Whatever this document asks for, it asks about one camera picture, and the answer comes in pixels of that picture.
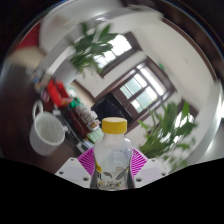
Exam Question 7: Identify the small potted plant, white pot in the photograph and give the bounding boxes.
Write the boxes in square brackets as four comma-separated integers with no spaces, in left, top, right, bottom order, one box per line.
[62,22,120,88]

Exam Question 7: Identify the colourful printed papers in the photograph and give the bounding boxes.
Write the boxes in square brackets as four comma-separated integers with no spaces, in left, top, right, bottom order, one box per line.
[31,67,50,92]

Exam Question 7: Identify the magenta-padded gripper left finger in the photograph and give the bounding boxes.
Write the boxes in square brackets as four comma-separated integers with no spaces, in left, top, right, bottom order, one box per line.
[54,148,96,190]

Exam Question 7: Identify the brown framed glass door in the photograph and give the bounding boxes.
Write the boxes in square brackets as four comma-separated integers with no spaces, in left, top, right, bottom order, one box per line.
[110,60,177,122]

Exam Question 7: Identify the red plastic container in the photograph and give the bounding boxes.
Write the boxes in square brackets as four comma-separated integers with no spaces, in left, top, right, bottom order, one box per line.
[46,78,73,108]

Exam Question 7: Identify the large potted plant, white pot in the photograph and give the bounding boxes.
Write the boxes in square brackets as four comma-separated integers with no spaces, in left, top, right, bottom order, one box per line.
[137,101,200,169]

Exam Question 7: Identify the black chair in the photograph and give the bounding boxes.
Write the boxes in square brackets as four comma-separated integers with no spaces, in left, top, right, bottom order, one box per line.
[90,92,134,128]

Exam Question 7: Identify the brown framed wide window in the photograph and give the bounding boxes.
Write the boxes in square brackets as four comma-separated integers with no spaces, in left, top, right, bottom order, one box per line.
[95,31,143,78]

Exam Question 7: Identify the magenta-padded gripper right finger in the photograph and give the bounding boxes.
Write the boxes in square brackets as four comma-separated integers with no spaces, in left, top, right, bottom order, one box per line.
[128,147,168,189]

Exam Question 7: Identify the white speckled mug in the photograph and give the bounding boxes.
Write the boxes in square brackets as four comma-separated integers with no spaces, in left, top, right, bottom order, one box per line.
[29,99,69,157]

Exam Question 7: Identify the clear bottle with yellow cap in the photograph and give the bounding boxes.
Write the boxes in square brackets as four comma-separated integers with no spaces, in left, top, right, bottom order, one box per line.
[89,116,135,191]

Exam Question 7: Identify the green book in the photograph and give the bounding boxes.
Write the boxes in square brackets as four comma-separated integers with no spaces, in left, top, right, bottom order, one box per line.
[86,127,105,144]

